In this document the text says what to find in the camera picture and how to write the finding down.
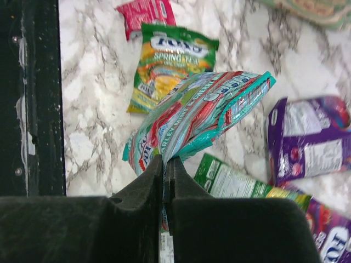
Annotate purple Fox's candy bag right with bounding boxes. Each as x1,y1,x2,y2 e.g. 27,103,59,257
305,198,350,263

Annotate purple Fox's candy bag left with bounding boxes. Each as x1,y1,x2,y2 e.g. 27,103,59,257
266,95,350,186

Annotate green yellow Fox's spring tea bag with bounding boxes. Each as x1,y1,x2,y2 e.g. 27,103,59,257
127,24,219,113

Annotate green Fox's bag under gripper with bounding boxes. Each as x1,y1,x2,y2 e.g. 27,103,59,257
194,153,312,211

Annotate purple fox's candy bag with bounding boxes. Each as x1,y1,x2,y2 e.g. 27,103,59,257
266,95,350,186
305,198,350,263

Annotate teal red Fox's mint bag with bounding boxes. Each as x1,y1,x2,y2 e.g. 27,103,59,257
122,71,276,175

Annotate green paper gift bag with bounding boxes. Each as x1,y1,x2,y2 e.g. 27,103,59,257
261,0,351,30

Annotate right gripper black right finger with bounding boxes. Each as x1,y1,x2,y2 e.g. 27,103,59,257
166,157,320,262

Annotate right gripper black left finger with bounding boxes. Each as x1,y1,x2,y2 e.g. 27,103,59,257
1,156,162,262

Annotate pink red snack packet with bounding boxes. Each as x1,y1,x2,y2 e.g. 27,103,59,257
115,0,176,41

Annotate black front mounting rail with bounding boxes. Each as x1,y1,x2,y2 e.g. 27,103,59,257
1,1,66,197

